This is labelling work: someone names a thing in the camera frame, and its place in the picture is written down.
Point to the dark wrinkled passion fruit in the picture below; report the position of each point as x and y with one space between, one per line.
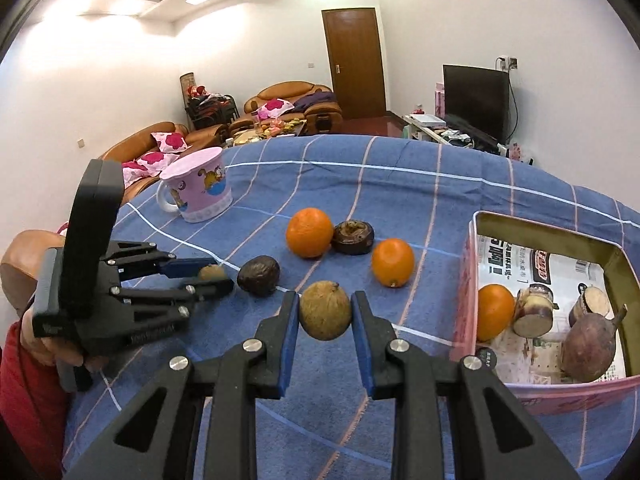
259 276

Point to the brown leather armchair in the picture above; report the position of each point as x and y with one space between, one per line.
289 100

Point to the large orange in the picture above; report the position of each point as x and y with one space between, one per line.
309 233

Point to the brown leather sofa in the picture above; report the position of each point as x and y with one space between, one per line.
143 142

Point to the pink cartoon mug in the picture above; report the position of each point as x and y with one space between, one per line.
195 186

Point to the cluttered coffee table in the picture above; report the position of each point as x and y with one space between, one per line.
267 130

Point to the black television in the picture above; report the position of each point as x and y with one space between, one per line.
477 97

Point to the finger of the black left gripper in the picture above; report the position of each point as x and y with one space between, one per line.
184 267
189 293

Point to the dark mangosteen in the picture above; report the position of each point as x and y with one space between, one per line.
353 237

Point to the blue plaid tablecloth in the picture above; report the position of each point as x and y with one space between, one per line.
383 215

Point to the white tv stand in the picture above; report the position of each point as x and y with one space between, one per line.
456 132

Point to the small orange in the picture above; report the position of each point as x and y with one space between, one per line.
495 310
392 262

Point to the pink tin box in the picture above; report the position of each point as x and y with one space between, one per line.
524 285

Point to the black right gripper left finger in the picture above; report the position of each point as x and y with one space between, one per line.
156 435

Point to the small orange front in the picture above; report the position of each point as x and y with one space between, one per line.
495 310

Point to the left hand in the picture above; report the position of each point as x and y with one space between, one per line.
20 267

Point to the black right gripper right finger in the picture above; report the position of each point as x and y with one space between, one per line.
492 434

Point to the brown kiwi fruit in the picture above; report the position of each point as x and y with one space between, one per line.
212 272
324 310

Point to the brown wooden door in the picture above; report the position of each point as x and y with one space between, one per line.
355 57

